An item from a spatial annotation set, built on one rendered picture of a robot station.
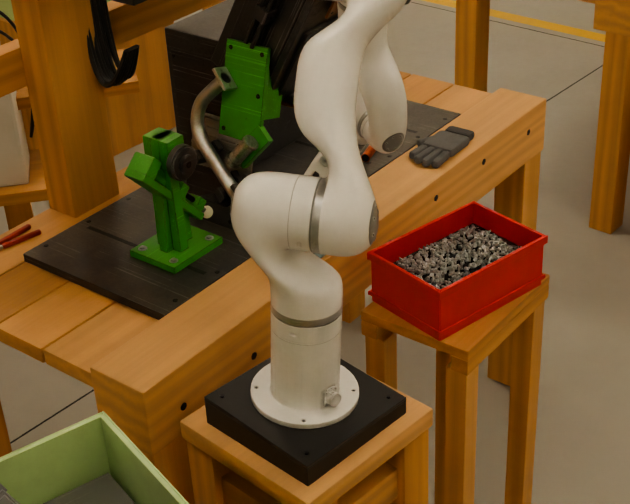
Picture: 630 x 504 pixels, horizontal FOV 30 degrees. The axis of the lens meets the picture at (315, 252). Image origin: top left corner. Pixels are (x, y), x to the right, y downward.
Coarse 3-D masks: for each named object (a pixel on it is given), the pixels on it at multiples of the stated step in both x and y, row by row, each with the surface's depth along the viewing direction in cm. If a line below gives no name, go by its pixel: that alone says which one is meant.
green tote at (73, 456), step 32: (96, 416) 191; (32, 448) 185; (64, 448) 189; (96, 448) 193; (128, 448) 184; (0, 480) 184; (32, 480) 188; (64, 480) 192; (128, 480) 190; (160, 480) 177
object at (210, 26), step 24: (192, 24) 266; (216, 24) 266; (168, 48) 268; (192, 48) 263; (192, 72) 266; (192, 96) 270; (216, 96) 265; (264, 120) 276; (288, 120) 284; (288, 144) 287
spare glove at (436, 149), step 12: (444, 132) 284; (456, 132) 285; (468, 132) 284; (420, 144) 281; (432, 144) 279; (444, 144) 278; (456, 144) 278; (420, 156) 274; (432, 156) 274; (444, 156) 274
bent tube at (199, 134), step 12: (216, 72) 247; (228, 72) 250; (216, 84) 248; (228, 84) 248; (204, 96) 251; (192, 108) 254; (204, 108) 254; (192, 120) 255; (192, 132) 255; (204, 132) 255; (204, 144) 254; (204, 156) 255; (216, 156) 254; (216, 168) 253; (228, 180) 252; (228, 192) 252
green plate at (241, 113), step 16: (240, 48) 247; (256, 48) 244; (240, 64) 248; (256, 64) 245; (240, 80) 249; (256, 80) 246; (224, 96) 252; (240, 96) 250; (256, 96) 247; (272, 96) 250; (224, 112) 253; (240, 112) 250; (256, 112) 248; (272, 112) 252; (224, 128) 254; (240, 128) 251
